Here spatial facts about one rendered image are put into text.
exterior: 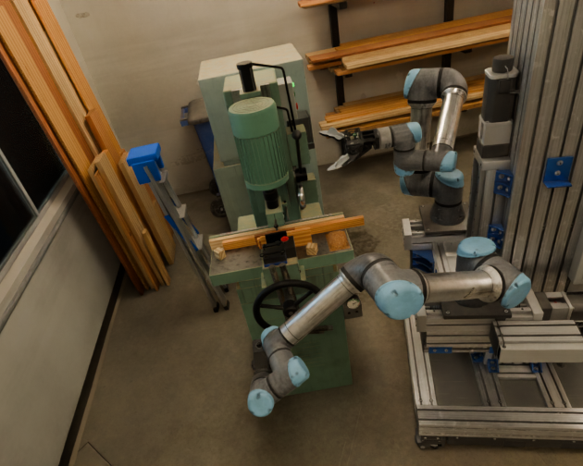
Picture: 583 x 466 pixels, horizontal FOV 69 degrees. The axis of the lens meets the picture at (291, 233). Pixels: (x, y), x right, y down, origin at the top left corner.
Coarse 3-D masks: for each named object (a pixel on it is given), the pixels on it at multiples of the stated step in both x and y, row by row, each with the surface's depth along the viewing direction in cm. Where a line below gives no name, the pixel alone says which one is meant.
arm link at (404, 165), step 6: (396, 150) 153; (408, 150) 151; (414, 150) 153; (420, 150) 153; (396, 156) 155; (402, 156) 153; (408, 156) 153; (414, 156) 152; (420, 156) 151; (396, 162) 156; (402, 162) 154; (408, 162) 153; (414, 162) 152; (420, 162) 151; (396, 168) 158; (402, 168) 156; (408, 168) 155; (414, 168) 154; (420, 168) 153; (402, 174) 157; (408, 174) 157
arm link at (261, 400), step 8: (256, 384) 124; (264, 384) 122; (256, 392) 119; (264, 392) 119; (248, 400) 119; (256, 400) 118; (264, 400) 118; (272, 400) 119; (248, 408) 119; (256, 408) 118; (264, 408) 118; (272, 408) 119; (256, 416) 119; (264, 416) 119
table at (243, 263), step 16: (320, 240) 180; (240, 256) 180; (256, 256) 179; (304, 256) 174; (320, 256) 173; (336, 256) 173; (352, 256) 174; (224, 272) 174; (240, 272) 173; (256, 272) 174; (304, 272) 170
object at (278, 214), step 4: (280, 200) 180; (280, 204) 177; (276, 208) 175; (280, 208) 174; (268, 212) 174; (272, 212) 173; (276, 212) 173; (280, 212) 172; (268, 216) 173; (272, 216) 173; (276, 216) 173; (280, 216) 174; (268, 220) 174; (272, 220) 174; (280, 220) 175; (268, 224) 175; (272, 224) 175; (280, 224) 176; (284, 224) 176
